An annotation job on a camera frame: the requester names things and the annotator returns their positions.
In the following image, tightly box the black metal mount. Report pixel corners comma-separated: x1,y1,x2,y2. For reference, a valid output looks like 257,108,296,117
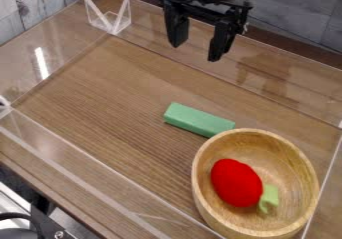
30,206,68,239

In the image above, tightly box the red plush strawberry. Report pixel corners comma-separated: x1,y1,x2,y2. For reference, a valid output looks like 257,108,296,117
209,159,279,213

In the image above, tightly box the wooden bowl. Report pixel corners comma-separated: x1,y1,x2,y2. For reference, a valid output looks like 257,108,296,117
190,128,319,239

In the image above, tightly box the clear acrylic enclosure wall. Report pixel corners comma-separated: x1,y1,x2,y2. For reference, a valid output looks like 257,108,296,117
0,107,221,239

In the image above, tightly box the green foam block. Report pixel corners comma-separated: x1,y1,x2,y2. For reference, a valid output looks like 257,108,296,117
162,102,235,138

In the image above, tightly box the clear acrylic corner bracket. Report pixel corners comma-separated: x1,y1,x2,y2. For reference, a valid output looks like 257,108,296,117
84,0,132,35

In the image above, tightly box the black cable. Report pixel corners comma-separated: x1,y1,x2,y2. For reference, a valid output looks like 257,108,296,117
0,212,44,237

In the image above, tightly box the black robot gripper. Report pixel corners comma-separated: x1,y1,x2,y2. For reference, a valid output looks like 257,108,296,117
162,0,252,62

